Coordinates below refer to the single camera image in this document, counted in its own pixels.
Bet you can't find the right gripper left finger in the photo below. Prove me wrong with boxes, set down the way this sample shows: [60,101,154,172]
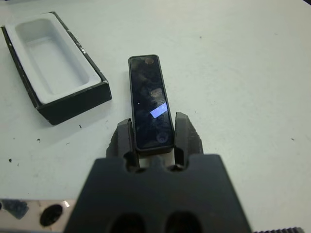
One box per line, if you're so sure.
[106,118,140,171]

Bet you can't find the black box base white insert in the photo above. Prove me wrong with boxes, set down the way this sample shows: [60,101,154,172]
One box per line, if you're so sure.
[0,11,113,126]

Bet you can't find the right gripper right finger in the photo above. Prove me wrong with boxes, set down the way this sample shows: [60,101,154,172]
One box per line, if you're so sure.
[173,112,204,166]

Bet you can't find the slim black camera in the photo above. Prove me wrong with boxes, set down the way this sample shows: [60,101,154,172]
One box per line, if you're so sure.
[128,54,175,156]

